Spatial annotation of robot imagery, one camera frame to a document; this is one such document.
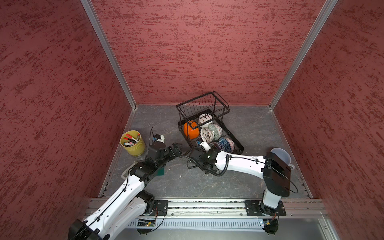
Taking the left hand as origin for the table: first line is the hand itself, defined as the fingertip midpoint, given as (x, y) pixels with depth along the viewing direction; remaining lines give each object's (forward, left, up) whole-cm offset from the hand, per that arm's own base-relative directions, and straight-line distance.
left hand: (177, 151), depth 80 cm
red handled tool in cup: (+9, +29, -2) cm, 31 cm away
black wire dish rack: (+32, -19, +6) cm, 37 cm away
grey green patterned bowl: (+15, -23, -2) cm, 28 cm away
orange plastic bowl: (+19, -7, -7) cm, 21 cm away
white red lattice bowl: (+17, -18, -10) cm, 27 cm away
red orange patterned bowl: (+7, -32, -3) cm, 33 cm away
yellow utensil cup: (+2, +25, -3) cm, 25 cm away
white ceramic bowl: (+14, -15, +10) cm, 23 cm away
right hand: (+2, -22, -2) cm, 22 cm away
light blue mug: (+2, -64, -8) cm, 64 cm away
